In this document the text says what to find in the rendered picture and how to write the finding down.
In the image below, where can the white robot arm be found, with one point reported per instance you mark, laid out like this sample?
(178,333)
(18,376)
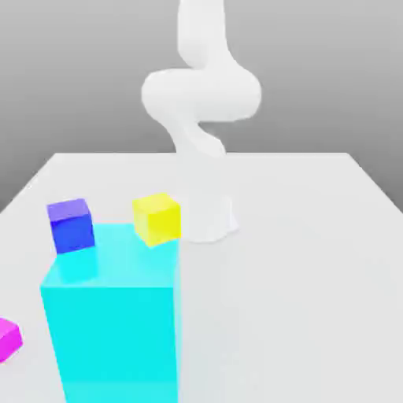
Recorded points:
(201,94)

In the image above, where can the small yellow cube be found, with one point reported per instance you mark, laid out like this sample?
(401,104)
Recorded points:
(157,220)

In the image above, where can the small blue cube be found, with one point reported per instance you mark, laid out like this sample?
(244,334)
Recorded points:
(72,231)

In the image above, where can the small magenta cube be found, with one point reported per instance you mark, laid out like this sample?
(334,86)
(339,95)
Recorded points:
(8,340)

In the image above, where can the large cyan box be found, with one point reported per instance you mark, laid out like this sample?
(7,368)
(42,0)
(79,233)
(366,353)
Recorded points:
(113,330)

